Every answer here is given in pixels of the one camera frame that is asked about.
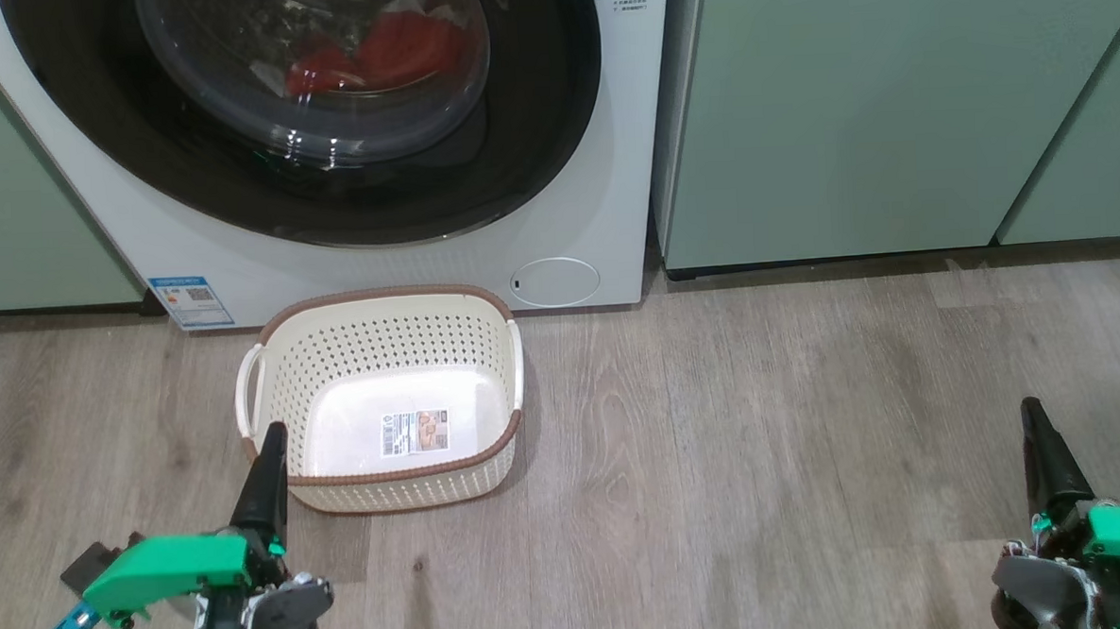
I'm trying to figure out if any black washing machine door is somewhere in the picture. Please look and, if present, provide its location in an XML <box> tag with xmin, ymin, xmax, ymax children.
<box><xmin>0</xmin><ymin>0</ymin><xmax>611</xmax><ymax>264</ymax></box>

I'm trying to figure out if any white front-load washing machine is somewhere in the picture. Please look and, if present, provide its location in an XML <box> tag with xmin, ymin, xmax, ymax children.
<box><xmin>0</xmin><ymin>0</ymin><xmax>686</xmax><ymax>341</ymax></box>

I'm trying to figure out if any printed product label sticker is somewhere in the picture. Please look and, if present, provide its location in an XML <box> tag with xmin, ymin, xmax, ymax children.
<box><xmin>379</xmin><ymin>408</ymin><xmax>451</xmax><ymax>458</ymax></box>

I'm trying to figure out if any round grey filter access cover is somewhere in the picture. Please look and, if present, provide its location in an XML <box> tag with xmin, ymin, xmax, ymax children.
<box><xmin>508</xmin><ymin>255</ymin><xmax>603</xmax><ymax>311</ymax></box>

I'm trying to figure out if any red basketball jersey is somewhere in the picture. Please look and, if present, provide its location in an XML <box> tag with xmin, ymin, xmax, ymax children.
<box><xmin>280</xmin><ymin>7</ymin><xmax>477</xmax><ymax>100</ymax></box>

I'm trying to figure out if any blue energy label sticker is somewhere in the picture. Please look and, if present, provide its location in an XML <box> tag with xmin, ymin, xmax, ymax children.
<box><xmin>147</xmin><ymin>273</ymin><xmax>237</xmax><ymax>332</ymax></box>

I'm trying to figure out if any cream perforated laundry basket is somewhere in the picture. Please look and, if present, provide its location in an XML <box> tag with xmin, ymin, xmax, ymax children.
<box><xmin>230</xmin><ymin>280</ymin><xmax>532</xmax><ymax>520</ymax></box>

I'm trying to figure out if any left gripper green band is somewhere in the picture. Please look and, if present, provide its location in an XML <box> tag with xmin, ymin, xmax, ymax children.
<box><xmin>74</xmin><ymin>418</ymin><xmax>337</xmax><ymax>629</ymax></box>

